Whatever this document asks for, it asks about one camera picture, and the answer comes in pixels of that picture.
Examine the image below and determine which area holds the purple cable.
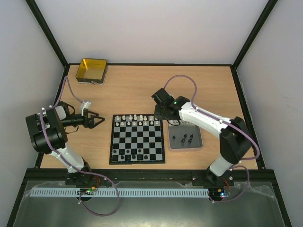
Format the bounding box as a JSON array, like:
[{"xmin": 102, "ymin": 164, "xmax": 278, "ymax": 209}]
[
  {"xmin": 39, "ymin": 76, "xmax": 120, "ymax": 216},
  {"xmin": 164, "ymin": 75, "xmax": 260, "ymax": 204}
]

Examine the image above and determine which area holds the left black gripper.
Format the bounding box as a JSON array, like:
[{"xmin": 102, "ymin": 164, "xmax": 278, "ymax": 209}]
[{"xmin": 61, "ymin": 109, "xmax": 105, "ymax": 129}]

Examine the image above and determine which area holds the black cage frame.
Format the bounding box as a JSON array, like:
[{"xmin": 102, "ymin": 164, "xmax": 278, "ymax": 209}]
[{"xmin": 7, "ymin": 0, "xmax": 291, "ymax": 227}]

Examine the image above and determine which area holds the pink tin with chess pieces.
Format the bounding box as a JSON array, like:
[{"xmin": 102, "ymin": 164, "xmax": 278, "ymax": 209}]
[{"xmin": 168, "ymin": 120, "xmax": 203, "ymax": 151}]

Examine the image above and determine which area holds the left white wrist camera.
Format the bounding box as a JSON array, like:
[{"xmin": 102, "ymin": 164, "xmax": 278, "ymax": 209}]
[{"xmin": 80, "ymin": 101, "xmax": 91, "ymax": 116}]

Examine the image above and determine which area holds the gold open tin lid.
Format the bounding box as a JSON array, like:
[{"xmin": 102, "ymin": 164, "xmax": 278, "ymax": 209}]
[{"xmin": 76, "ymin": 58, "xmax": 108, "ymax": 85}]

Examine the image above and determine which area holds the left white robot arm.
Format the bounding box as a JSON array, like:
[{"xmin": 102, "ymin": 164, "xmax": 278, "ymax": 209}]
[{"xmin": 26, "ymin": 101, "xmax": 105, "ymax": 186}]

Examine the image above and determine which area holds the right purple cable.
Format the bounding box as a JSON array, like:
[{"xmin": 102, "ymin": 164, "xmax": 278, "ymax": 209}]
[{"xmin": 164, "ymin": 75, "xmax": 260, "ymax": 204}]

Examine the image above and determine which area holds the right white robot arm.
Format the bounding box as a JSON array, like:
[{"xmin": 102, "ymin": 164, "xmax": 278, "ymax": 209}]
[{"xmin": 152, "ymin": 88, "xmax": 252, "ymax": 185}]

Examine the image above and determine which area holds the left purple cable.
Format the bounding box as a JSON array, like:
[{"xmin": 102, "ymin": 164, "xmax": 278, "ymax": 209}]
[{"xmin": 39, "ymin": 76, "xmax": 120, "ymax": 216}]

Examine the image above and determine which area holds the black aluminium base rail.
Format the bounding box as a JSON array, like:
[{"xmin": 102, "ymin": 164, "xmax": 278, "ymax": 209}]
[{"xmin": 26, "ymin": 167, "xmax": 275, "ymax": 186}]

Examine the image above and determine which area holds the black and silver chessboard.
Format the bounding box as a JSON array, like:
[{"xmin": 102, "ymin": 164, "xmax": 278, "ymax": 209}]
[{"xmin": 109, "ymin": 114, "xmax": 165, "ymax": 165}]

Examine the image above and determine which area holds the white slotted cable duct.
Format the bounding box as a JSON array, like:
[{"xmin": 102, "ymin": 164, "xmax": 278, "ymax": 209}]
[{"xmin": 30, "ymin": 188, "xmax": 209, "ymax": 198}]

